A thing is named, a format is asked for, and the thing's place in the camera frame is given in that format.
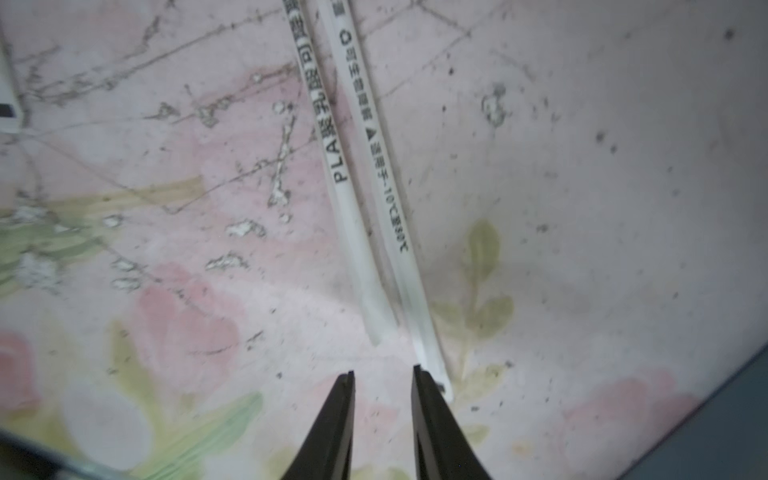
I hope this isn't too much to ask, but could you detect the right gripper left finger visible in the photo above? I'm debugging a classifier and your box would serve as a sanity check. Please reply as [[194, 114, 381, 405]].
[[282, 371, 356, 480]]

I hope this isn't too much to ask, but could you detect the blue plastic storage tray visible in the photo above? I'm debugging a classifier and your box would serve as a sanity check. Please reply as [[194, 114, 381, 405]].
[[621, 347, 767, 479]]

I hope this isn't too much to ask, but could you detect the white straw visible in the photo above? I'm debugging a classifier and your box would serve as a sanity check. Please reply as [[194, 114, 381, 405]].
[[280, 0, 400, 348], [318, 1, 454, 402]]

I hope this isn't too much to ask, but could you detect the pink floral table mat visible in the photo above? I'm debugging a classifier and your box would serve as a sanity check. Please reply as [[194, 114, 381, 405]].
[[1, 1, 767, 479]]

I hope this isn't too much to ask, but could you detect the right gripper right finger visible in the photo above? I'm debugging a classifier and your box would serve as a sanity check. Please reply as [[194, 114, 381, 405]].
[[411, 365, 491, 480]]

